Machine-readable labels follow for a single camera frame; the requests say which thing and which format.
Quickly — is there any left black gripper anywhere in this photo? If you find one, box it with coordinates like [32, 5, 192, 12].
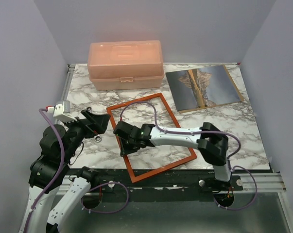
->
[62, 109, 111, 162]

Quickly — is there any orange wooden picture frame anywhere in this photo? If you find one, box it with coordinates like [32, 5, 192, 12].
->
[106, 93, 197, 183]

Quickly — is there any landscape photo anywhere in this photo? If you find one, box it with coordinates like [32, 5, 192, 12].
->
[166, 65, 244, 113]

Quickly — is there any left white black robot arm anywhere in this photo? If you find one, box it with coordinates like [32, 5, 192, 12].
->
[19, 107, 110, 233]

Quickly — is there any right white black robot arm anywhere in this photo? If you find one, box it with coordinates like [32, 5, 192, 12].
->
[113, 121, 232, 190]

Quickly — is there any silver combination wrench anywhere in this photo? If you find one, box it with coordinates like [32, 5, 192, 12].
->
[86, 106, 102, 143]

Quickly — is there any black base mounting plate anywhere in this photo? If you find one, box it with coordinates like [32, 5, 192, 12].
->
[69, 169, 243, 202]

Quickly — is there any translucent orange plastic toolbox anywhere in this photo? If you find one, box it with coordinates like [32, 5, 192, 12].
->
[87, 40, 164, 90]

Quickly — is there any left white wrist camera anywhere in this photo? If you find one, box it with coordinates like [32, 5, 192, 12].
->
[53, 100, 71, 122]

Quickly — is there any aluminium extrusion rail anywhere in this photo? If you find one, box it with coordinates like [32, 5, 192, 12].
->
[57, 173, 286, 195]

